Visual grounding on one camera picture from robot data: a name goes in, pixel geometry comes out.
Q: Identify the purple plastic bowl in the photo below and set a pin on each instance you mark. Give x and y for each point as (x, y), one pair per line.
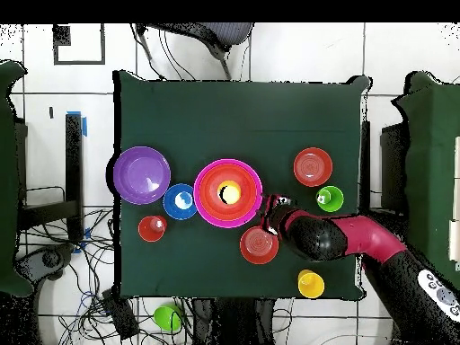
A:
(142, 176)

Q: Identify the dark green side cloth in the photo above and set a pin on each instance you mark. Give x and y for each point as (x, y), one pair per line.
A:
(7, 179)
(431, 161)

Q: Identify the orange plastic cup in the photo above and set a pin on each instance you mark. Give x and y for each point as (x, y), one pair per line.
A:
(149, 231)

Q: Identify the blue plastic bowl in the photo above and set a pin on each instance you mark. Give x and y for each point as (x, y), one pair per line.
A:
(176, 214)

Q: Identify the green plastic cup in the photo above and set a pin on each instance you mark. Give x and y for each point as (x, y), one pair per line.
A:
(332, 201)
(165, 318)

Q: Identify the large pink plastic bowl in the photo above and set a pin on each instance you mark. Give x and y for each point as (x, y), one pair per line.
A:
(197, 194)

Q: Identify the dark green table cloth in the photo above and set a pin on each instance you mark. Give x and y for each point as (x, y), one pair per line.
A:
(233, 115)

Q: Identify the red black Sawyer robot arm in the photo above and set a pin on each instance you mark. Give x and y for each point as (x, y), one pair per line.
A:
(359, 237)

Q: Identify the large orange plastic bowl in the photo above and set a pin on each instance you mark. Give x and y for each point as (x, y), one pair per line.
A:
(208, 201)

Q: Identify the black metal post frame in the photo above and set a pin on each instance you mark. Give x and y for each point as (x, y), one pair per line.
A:
(74, 161)

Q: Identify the small orange plastic bowl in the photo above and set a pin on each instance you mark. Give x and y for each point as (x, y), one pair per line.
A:
(257, 246)
(312, 167)

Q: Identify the black floor box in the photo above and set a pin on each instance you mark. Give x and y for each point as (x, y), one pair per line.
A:
(120, 316)

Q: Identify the yellow plastic cup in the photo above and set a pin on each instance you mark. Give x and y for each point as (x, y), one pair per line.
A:
(231, 194)
(311, 285)

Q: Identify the grey office chair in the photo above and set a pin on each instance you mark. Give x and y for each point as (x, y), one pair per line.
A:
(222, 34)

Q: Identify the black chair base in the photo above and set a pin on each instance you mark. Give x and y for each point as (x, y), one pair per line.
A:
(50, 258)

